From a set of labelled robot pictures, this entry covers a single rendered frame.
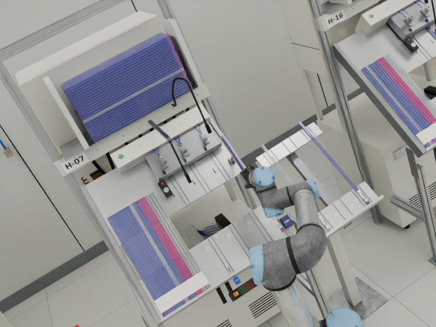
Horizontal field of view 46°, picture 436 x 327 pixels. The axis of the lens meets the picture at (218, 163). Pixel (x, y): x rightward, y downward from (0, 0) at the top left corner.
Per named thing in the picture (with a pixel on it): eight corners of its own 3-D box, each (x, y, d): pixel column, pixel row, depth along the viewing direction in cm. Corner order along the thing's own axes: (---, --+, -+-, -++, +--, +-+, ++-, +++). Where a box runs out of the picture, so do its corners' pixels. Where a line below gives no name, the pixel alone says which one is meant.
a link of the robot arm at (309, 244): (327, 239, 148) (311, 169, 193) (290, 249, 150) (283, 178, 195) (339, 271, 152) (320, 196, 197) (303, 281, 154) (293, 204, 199)
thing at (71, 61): (274, 276, 319) (157, 15, 239) (176, 340, 305) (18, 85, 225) (230, 228, 377) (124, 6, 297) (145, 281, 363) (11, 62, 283)
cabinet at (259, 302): (302, 305, 291) (267, 223, 262) (196, 377, 277) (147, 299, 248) (251, 252, 347) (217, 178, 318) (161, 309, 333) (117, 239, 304)
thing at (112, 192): (242, 174, 246) (242, 170, 241) (120, 248, 233) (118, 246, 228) (205, 121, 255) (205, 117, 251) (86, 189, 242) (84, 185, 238)
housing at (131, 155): (210, 128, 255) (210, 116, 242) (122, 178, 246) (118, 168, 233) (202, 115, 258) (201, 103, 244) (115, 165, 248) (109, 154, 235)
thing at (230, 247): (287, 238, 233) (289, 237, 230) (161, 320, 220) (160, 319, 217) (264, 204, 239) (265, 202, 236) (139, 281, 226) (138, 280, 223)
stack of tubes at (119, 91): (193, 88, 237) (169, 34, 225) (93, 143, 227) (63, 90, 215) (184, 83, 248) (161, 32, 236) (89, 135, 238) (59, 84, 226)
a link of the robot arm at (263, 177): (259, 191, 189) (252, 169, 189) (254, 191, 200) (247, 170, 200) (279, 184, 190) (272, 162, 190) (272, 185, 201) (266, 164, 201)
